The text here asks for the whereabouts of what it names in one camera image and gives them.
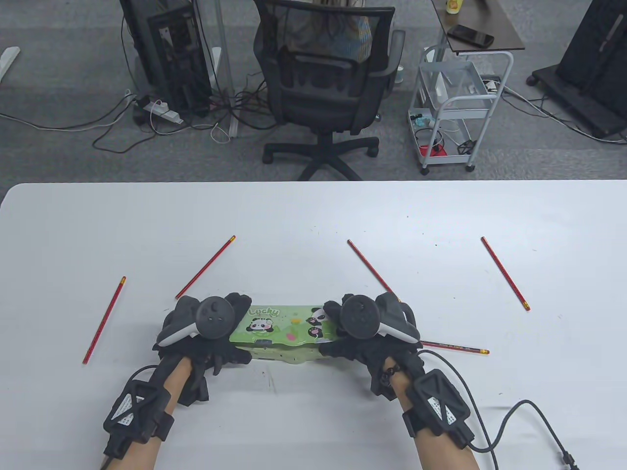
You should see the grey white hand controller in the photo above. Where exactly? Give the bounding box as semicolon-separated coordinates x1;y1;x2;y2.
156;295;237;348
339;292;421;344

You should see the black mesh office chair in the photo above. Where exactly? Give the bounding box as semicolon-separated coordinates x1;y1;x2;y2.
252;0;406;181

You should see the white utility cart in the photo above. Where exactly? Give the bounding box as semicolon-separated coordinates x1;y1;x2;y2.
408;47;515;176

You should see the person's left forearm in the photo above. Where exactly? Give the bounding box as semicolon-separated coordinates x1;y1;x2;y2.
100;355;193;470

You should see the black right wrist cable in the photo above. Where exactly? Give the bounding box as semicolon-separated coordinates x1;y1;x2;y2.
416;349;583;470

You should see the black computer tower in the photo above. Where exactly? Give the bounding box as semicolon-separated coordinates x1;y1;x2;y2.
119;0;214;118

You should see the tangle of black floor cables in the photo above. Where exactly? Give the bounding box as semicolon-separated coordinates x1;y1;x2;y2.
92;64;289;153

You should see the person's right hand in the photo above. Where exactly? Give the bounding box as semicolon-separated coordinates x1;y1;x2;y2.
318;293;426;402

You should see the black wheeled stand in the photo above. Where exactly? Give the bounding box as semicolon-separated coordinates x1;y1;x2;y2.
527;0;627;140

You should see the black smartphone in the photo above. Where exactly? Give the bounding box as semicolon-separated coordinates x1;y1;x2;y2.
447;23;494;48

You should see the white flat bar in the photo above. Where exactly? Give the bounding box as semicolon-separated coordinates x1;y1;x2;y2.
0;46;21;81

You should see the green multifunction pencil case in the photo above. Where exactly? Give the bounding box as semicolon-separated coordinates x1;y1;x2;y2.
229;305;343;365

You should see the red wooden pencil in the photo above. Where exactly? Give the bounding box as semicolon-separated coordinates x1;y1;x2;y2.
421;341;490;354
347;239;396;297
175;235;236;300
481;236;531;312
82;276;127;365

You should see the person's right forearm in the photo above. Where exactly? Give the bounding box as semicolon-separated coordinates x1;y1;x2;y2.
382;357;484;470

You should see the brown side table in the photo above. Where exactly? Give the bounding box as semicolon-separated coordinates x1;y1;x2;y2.
434;0;526;55

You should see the black right wrist camera module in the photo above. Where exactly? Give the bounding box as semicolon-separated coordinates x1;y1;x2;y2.
403;370;476;449

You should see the black left wrist camera module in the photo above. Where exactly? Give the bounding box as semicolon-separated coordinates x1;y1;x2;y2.
103;379;176;459

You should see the person's left hand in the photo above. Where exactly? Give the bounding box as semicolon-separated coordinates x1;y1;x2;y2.
152;292;255;406

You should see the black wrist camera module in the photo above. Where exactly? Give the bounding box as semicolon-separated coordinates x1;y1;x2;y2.
403;370;476;449
103;379;176;459

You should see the white power strip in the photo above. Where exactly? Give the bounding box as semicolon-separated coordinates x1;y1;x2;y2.
144;99;184;124

